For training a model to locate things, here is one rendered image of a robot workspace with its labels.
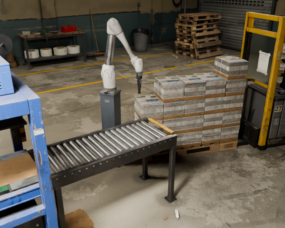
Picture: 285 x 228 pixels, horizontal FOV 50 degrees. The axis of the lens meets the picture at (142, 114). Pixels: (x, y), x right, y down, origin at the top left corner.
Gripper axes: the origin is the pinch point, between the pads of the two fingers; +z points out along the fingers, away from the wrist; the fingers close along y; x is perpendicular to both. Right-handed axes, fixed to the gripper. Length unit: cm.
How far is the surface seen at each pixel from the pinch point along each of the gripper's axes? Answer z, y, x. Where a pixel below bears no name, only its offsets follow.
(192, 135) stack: 64, -19, -69
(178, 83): -10.0, -15.5, -46.2
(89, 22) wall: -11, 677, -23
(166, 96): 4.2, -16.8, -30.4
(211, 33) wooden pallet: 23, 551, -399
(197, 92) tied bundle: 4, -18, -73
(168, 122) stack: 41, -19, -35
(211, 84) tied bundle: -6, -18, -91
